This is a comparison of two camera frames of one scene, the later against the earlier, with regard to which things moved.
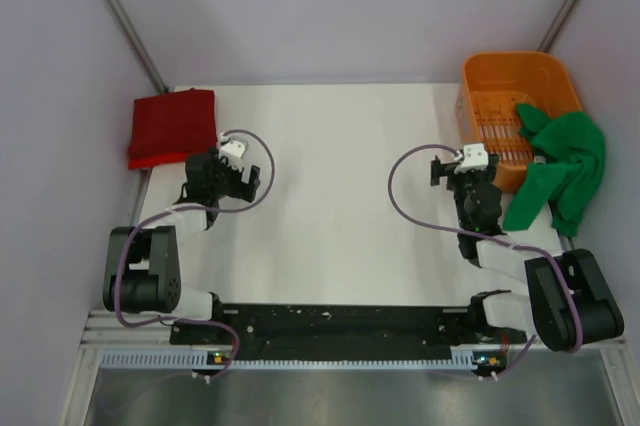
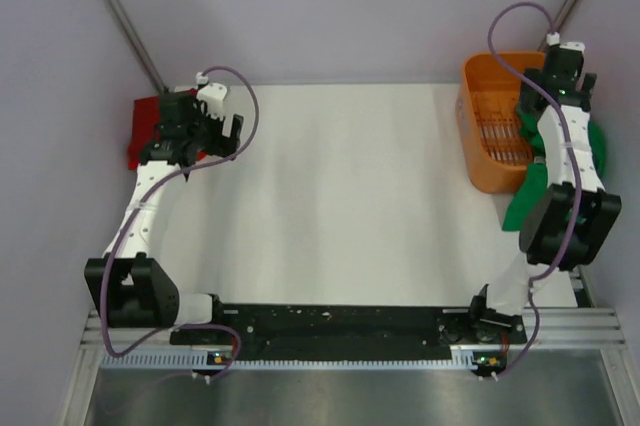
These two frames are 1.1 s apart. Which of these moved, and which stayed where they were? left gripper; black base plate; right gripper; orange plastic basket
Moved: right gripper; left gripper
Stayed: black base plate; orange plastic basket
